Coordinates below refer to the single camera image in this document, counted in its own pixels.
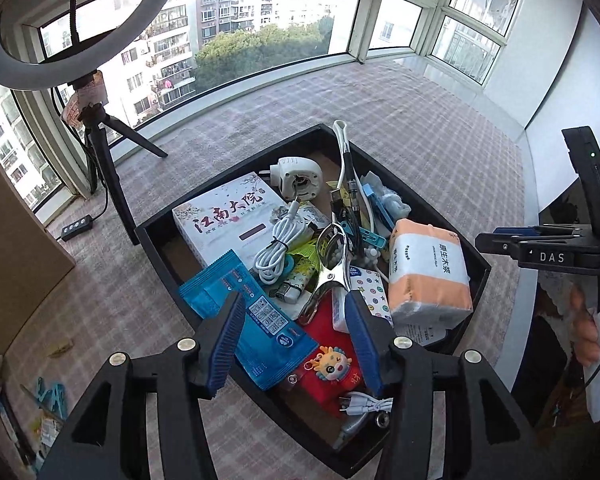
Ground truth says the person's right hand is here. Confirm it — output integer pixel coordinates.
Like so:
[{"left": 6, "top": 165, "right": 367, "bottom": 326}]
[{"left": 569, "top": 285, "right": 600, "bottom": 367}]

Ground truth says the red dragon pouch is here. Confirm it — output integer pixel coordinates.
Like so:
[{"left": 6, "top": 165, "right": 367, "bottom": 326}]
[{"left": 297, "top": 297, "right": 364, "bottom": 417}]

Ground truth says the white round device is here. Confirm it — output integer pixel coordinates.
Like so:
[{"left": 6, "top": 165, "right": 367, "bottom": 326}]
[{"left": 270, "top": 156, "right": 323, "bottom": 202}]

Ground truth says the white USB cable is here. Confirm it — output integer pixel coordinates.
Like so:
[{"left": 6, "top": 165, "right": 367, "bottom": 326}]
[{"left": 252, "top": 199, "right": 311, "bottom": 287}]

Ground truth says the ring light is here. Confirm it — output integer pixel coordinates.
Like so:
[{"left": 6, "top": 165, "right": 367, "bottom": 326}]
[{"left": 0, "top": 0, "right": 168, "bottom": 91}]

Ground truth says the wooden clothespin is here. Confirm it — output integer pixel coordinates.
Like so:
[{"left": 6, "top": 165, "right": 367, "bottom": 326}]
[{"left": 47, "top": 339, "right": 73, "bottom": 359}]

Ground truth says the black cable remote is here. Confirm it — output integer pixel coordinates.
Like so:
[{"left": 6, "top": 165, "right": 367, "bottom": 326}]
[{"left": 60, "top": 214, "right": 94, "bottom": 242}]

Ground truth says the wooden board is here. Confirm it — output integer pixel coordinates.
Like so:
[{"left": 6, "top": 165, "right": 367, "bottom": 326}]
[{"left": 0, "top": 166, "right": 74, "bottom": 354}]

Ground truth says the orange tissue pack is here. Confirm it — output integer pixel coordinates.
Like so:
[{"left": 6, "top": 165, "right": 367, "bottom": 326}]
[{"left": 388, "top": 219, "right": 472, "bottom": 332}]

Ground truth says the blue wet wipes pack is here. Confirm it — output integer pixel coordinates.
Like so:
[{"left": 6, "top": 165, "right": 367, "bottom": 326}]
[{"left": 178, "top": 250, "right": 317, "bottom": 391}]

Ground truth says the metal clamp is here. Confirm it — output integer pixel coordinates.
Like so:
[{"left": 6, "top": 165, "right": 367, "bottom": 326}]
[{"left": 297, "top": 222, "right": 351, "bottom": 326}]

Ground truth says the teal plastic clothespin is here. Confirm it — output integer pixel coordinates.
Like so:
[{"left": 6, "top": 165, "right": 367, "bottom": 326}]
[{"left": 34, "top": 377, "right": 68, "bottom": 420}]

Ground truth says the white gift box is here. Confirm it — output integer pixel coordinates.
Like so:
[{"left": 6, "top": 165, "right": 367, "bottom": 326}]
[{"left": 172, "top": 172, "right": 287, "bottom": 268}]

